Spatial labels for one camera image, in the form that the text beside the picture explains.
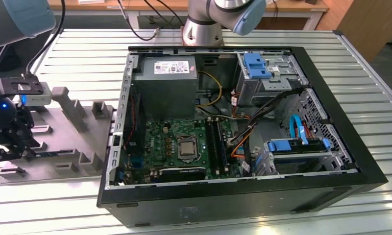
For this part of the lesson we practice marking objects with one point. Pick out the silver CPU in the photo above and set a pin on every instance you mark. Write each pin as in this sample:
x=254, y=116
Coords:
x=186, y=148

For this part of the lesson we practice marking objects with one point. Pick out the green motherboard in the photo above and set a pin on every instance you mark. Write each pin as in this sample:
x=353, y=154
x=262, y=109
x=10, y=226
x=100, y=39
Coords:
x=160, y=147

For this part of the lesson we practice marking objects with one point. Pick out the grey power supply unit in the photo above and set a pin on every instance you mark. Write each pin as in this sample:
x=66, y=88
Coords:
x=166, y=98

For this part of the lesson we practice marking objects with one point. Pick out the white box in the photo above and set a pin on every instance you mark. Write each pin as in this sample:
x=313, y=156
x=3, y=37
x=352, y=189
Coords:
x=89, y=1

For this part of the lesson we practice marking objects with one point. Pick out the silver drive cage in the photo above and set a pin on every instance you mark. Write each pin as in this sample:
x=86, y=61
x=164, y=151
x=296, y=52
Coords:
x=273, y=85

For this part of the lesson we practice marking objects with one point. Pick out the silver disk bay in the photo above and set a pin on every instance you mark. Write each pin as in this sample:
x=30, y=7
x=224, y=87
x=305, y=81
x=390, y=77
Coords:
x=313, y=156

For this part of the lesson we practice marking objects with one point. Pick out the wooden cabinet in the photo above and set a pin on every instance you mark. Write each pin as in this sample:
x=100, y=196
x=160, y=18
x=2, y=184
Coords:
x=372, y=24

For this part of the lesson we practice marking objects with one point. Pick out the wooden desk white frame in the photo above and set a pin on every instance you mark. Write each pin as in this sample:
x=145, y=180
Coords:
x=297, y=6

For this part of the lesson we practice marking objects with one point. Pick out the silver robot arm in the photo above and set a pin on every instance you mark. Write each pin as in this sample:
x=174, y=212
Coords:
x=202, y=27

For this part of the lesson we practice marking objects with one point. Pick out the black graphics card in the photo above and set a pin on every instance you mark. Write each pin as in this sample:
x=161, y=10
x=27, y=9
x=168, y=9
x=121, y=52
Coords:
x=182, y=172

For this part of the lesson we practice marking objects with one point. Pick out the blue drive carrier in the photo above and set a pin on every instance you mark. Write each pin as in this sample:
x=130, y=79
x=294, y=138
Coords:
x=256, y=71

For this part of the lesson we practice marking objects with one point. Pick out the hard disk in blue carrier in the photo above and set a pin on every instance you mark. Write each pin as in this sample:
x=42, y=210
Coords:
x=280, y=146

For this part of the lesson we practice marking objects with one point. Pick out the grey parts rack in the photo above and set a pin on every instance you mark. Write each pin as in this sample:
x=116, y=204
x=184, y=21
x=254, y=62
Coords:
x=68, y=137

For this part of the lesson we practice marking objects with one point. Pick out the black PC case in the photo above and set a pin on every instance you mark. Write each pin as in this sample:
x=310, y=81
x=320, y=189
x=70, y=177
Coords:
x=214, y=208

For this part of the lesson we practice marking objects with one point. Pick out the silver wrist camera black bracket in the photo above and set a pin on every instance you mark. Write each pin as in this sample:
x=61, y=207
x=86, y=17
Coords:
x=36, y=98

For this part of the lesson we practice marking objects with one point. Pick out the black CPU socket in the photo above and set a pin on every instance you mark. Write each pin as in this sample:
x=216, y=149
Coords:
x=186, y=160

